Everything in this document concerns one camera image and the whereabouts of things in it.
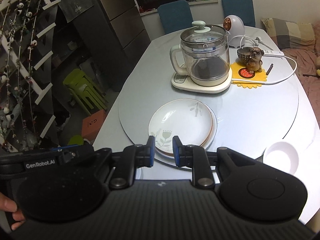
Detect plate with pink rose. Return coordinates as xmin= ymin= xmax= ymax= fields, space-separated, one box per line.
xmin=153 ymin=107 xmax=218 ymax=159

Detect plate with green leaf print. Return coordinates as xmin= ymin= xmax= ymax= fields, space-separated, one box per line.
xmin=148 ymin=98 xmax=217 ymax=155

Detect plate with grey branch print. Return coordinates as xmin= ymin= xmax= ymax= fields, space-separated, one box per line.
xmin=154 ymin=104 xmax=217 ymax=155

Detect white bowl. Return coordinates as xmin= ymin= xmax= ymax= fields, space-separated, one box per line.
xmin=263 ymin=141 xmax=299 ymax=175

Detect person's hand holding device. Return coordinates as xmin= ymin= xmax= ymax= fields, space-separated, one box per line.
xmin=0 ymin=193 xmax=26 ymax=231

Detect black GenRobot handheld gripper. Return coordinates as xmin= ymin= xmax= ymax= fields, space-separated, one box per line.
xmin=0 ymin=143 xmax=96 ymax=181

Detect round grey lazy susan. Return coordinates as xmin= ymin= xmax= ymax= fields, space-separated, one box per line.
xmin=118 ymin=56 xmax=299 ymax=159

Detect cream kettle heating base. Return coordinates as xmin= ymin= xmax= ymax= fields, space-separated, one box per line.
xmin=171 ymin=69 xmax=232 ymax=94

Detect green stacked plastic stools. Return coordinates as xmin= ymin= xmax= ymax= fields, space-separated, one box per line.
xmin=63 ymin=68 xmax=107 ymax=116

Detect yellow sunflower mat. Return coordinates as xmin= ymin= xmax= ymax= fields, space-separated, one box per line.
xmin=231 ymin=62 xmax=267 ymax=89

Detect glass electric kettle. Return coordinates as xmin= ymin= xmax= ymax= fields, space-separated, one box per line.
xmin=170 ymin=21 xmax=230 ymax=87

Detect brown dog figurine with basket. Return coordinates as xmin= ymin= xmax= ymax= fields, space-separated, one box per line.
xmin=237 ymin=47 xmax=264 ymax=74

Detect blue tissue pack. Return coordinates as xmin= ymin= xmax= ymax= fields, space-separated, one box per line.
xmin=192 ymin=36 xmax=216 ymax=53

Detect dark steel refrigerator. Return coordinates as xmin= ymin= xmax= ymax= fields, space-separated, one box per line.
xmin=71 ymin=0 xmax=150 ymax=92

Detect white power strip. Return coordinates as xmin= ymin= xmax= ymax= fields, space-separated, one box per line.
xmin=263 ymin=50 xmax=284 ymax=57

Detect white plug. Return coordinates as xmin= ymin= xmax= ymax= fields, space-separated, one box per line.
xmin=254 ymin=36 xmax=273 ymax=50

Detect white egg-shaped appliance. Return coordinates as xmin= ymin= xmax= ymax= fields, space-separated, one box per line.
xmin=223 ymin=15 xmax=245 ymax=48

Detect blue chair left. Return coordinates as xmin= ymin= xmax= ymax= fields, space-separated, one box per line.
xmin=157 ymin=0 xmax=193 ymax=34

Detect blue chair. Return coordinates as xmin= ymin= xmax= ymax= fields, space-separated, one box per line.
xmin=157 ymin=0 xmax=193 ymax=34
xmin=221 ymin=0 xmax=256 ymax=27

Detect pink sofa blanket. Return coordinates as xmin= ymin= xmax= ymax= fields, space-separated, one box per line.
xmin=283 ymin=21 xmax=319 ymax=124

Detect plaid pillow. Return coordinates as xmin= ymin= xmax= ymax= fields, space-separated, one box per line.
xmin=261 ymin=18 xmax=316 ymax=52

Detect blue chair right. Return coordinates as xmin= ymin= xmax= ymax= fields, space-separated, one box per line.
xmin=221 ymin=0 xmax=256 ymax=27

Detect white ladder shelf with garlands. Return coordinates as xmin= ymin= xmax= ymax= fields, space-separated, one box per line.
xmin=1 ymin=0 xmax=63 ymax=152

